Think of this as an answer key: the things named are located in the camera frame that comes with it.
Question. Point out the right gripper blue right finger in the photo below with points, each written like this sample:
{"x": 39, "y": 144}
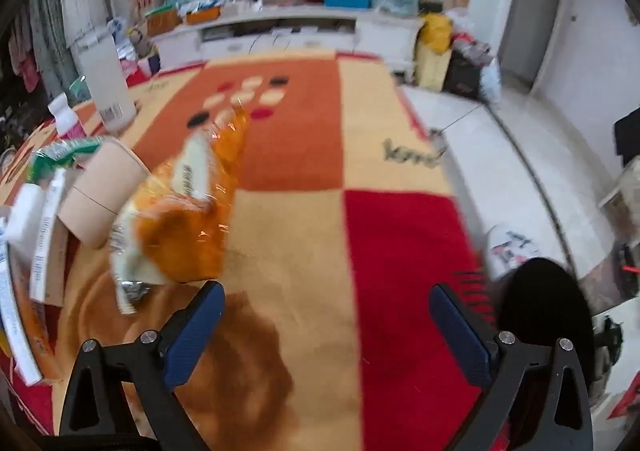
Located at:
{"x": 497, "y": 363}

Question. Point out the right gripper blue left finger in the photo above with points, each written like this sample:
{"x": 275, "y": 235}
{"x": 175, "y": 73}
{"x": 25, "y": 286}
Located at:
{"x": 123, "y": 397}

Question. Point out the orange bread wrapper bag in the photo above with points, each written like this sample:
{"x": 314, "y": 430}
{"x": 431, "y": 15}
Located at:
{"x": 173, "y": 228}

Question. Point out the brown paper cup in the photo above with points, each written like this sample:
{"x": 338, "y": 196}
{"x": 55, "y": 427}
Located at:
{"x": 91, "y": 206}

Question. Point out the white blue medicine box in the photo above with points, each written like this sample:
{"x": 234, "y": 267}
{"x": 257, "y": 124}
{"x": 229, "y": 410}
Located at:
{"x": 33, "y": 252}

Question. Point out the green white snack bag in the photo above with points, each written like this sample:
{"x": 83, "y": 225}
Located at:
{"x": 68, "y": 153}

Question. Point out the black round trash bin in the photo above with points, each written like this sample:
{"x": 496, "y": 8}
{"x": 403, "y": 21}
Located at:
{"x": 541, "y": 302}

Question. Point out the cat face round stool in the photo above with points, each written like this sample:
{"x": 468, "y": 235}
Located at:
{"x": 506, "y": 250}

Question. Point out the orange red patterned blanket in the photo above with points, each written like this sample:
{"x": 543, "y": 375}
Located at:
{"x": 342, "y": 223}

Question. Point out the small white pink bottle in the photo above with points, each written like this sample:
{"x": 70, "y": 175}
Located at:
{"x": 67, "y": 123}

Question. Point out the white thermos bottle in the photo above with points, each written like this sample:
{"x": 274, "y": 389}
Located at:
{"x": 99, "y": 63}

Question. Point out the black shopping bag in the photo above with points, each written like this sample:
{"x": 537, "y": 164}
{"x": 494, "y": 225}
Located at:
{"x": 462, "y": 77}

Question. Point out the cream paper shopping bag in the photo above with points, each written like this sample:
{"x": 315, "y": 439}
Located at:
{"x": 431, "y": 67}

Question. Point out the yellow bag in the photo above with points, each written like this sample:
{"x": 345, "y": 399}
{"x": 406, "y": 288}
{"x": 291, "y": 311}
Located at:
{"x": 436, "y": 32}

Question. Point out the white TV cabinet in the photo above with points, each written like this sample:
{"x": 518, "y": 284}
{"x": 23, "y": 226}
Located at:
{"x": 366, "y": 32}

